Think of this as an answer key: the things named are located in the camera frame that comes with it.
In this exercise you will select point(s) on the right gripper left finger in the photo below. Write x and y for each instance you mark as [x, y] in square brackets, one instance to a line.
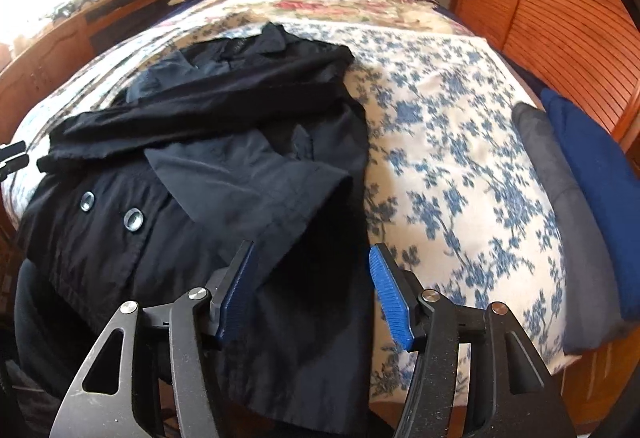
[116, 391]

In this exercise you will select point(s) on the black button coat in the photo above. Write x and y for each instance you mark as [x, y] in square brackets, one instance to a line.
[229, 140]

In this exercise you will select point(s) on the wooden desk cabinet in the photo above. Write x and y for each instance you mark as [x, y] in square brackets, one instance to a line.
[68, 46]

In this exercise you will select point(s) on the folded grey garment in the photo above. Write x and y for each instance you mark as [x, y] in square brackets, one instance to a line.
[593, 315]

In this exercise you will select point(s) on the blue floral white quilt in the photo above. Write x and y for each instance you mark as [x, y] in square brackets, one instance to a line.
[449, 186]

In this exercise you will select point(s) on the folded blue garment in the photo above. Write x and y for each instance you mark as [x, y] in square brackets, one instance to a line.
[610, 187]

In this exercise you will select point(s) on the pink floral bedspread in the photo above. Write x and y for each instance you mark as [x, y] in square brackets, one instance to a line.
[419, 15]

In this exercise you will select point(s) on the wooden louvered wardrobe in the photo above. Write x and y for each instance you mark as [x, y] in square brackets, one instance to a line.
[587, 50]

